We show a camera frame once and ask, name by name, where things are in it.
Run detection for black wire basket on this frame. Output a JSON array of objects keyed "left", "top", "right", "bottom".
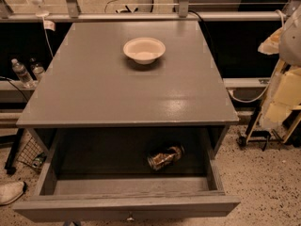
[{"left": 17, "top": 138, "right": 47, "bottom": 171}]

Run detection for clear water bottle left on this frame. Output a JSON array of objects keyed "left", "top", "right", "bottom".
[{"left": 11, "top": 58, "right": 34, "bottom": 89}]

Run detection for clear water bottle right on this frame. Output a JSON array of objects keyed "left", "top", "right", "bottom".
[{"left": 29, "top": 57, "right": 45, "bottom": 81}]

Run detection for white cable right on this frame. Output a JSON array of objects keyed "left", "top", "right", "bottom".
[{"left": 228, "top": 8, "right": 288, "bottom": 105}]

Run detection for white webcam on stand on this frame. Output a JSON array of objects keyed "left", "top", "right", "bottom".
[{"left": 29, "top": 0, "right": 49, "bottom": 18}]

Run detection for open grey top drawer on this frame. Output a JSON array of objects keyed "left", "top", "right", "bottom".
[{"left": 13, "top": 127, "right": 240, "bottom": 222}]

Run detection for black cable left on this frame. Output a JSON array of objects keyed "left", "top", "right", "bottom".
[{"left": 0, "top": 75, "right": 30, "bottom": 103}]

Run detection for green can in basket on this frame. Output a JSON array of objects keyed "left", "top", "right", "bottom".
[{"left": 32, "top": 153, "right": 46, "bottom": 169}]

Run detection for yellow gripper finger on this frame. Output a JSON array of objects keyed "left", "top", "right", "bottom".
[
  {"left": 258, "top": 28, "right": 282, "bottom": 55},
  {"left": 260, "top": 59, "right": 301, "bottom": 129}
]

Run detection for clear water bottle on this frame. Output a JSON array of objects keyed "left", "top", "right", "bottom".
[
  {"left": 11, "top": 58, "right": 34, "bottom": 89},
  {"left": 29, "top": 57, "right": 45, "bottom": 81}
]

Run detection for aluminium frame rail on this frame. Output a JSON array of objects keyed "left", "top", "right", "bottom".
[{"left": 0, "top": 10, "right": 288, "bottom": 24}]

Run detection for grey wooden cabinet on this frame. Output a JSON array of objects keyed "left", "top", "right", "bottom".
[{"left": 16, "top": 20, "right": 240, "bottom": 157}]

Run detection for white paper bowl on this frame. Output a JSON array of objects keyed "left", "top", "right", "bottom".
[{"left": 123, "top": 38, "right": 166, "bottom": 65}]

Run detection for white sneaker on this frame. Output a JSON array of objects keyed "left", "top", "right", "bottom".
[{"left": 0, "top": 181, "right": 26, "bottom": 205}]

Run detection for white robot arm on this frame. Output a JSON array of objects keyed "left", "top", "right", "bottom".
[{"left": 258, "top": 8, "right": 301, "bottom": 129}]

